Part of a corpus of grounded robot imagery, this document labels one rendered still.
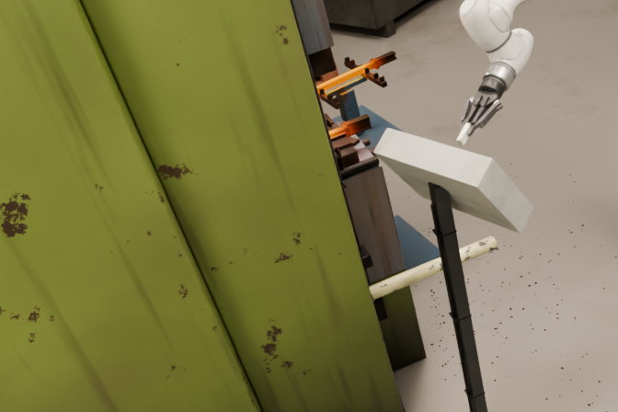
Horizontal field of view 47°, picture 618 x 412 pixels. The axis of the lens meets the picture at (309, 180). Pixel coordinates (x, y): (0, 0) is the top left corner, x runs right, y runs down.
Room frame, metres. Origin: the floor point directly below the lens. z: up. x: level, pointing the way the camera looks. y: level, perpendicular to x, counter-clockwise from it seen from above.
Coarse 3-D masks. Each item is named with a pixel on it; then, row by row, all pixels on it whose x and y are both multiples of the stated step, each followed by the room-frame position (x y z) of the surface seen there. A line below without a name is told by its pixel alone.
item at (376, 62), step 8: (384, 56) 2.63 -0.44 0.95; (392, 56) 2.64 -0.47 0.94; (368, 64) 2.61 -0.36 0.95; (376, 64) 2.60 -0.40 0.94; (352, 72) 2.58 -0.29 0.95; (360, 72) 2.59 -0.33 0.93; (328, 80) 2.57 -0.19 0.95; (336, 80) 2.56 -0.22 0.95; (344, 80) 2.57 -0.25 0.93; (328, 88) 2.54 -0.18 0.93
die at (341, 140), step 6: (336, 126) 2.11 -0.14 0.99; (336, 138) 2.02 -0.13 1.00; (342, 138) 2.02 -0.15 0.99; (348, 138) 2.01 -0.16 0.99; (336, 144) 1.99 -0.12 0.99; (342, 144) 1.98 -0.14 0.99; (348, 144) 1.97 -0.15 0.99; (342, 150) 1.96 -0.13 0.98; (348, 150) 1.95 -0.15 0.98; (354, 150) 1.94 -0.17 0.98; (336, 156) 1.94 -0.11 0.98; (342, 156) 1.92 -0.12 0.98; (348, 156) 1.93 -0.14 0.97; (354, 156) 1.93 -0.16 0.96; (348, 162) 1.93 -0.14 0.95; (354, 162) 1.93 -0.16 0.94
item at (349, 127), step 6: (366, 114) 2.08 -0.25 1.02; (348, 120) 2.07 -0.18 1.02; (354, 120) 2.06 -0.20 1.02; (360, 120) 2.05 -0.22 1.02; (366, 120) 2.06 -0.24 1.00; (342, 126) 2.06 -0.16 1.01; (348, 126) 2.05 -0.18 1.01; (354, 126) 2.05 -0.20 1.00; (360, 126) 2.06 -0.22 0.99; (366, 126) 2.06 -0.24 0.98; (330, 132) 2.05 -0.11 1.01; (336, 132) 2.04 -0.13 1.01; (342, 132) 2.04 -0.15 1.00; (348, 132) 2.03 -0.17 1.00; (354, 132) 2.05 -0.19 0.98
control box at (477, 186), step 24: (384, 144) 1.59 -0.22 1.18; (408, 144) 1.54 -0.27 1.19; (432, 144) 1.49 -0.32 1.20; (408, 168) 1.52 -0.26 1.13; (432, 168) 1.44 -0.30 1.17; (456, 168) 1.39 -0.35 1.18; (480, 168) 1.35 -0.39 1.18; (456, 192) 1.44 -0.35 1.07; (480, 192) 1.33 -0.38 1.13; (504, 192) 1.37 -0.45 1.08; (480, 216) 1.48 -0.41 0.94; (504, 216) 1.36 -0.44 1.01; (528, 216) 1.41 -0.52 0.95
